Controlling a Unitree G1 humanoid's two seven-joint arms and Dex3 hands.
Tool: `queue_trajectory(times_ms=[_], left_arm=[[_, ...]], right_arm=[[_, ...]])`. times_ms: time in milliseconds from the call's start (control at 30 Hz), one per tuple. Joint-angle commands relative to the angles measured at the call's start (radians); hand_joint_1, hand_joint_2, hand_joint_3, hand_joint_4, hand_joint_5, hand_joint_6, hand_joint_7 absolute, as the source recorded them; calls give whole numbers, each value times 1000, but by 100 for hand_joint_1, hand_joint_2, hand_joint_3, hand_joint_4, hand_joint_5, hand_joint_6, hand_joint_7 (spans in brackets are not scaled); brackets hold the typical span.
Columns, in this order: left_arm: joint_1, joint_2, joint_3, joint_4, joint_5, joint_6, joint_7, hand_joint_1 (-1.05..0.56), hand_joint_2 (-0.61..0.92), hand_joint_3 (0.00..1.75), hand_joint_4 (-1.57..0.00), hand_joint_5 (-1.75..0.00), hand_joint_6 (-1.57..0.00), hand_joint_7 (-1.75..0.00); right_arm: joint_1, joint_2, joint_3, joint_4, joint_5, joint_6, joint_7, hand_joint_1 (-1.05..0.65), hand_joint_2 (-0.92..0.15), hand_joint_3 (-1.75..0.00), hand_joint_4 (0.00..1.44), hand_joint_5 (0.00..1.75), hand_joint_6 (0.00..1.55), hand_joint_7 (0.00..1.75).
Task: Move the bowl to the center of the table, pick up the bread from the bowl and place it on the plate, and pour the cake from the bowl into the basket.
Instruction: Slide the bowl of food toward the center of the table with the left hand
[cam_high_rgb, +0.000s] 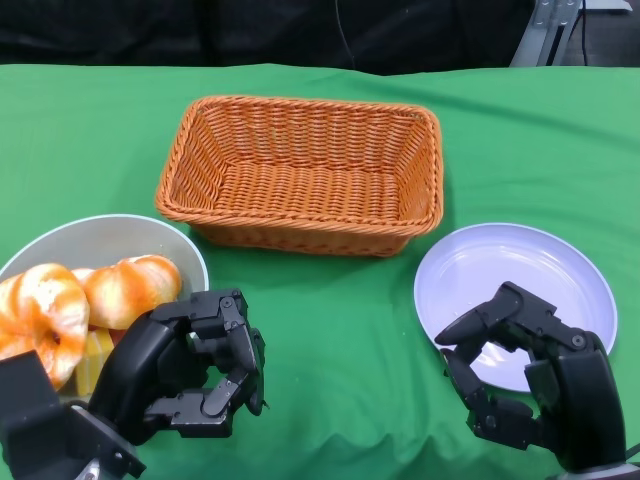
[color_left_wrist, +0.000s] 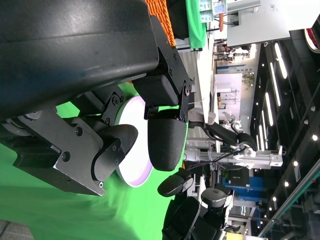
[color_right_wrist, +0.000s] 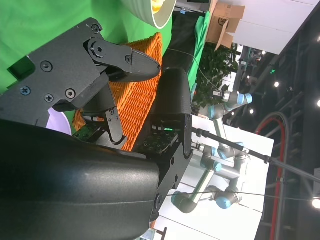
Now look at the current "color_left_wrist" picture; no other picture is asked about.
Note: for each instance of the aluminium profile beam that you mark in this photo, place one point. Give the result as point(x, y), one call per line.
point(262, 156)

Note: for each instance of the white round plate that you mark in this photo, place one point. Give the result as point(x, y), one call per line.
point(140, 160)

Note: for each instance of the green cloth with print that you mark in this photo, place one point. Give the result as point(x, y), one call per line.
point(195, 25)

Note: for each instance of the grey flat panel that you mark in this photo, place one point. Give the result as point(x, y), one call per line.
point(262, 25)

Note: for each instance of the orange wicker basket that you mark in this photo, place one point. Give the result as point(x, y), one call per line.
point(160, 15)

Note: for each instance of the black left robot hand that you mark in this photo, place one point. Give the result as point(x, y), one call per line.
point(75, 50)

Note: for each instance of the white teal carton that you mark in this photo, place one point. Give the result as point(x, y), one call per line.
point(206, 11)

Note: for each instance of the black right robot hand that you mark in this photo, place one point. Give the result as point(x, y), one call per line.
point(180, 220)

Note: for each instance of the pale blue carton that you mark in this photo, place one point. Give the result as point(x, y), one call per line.
point(220, 7)

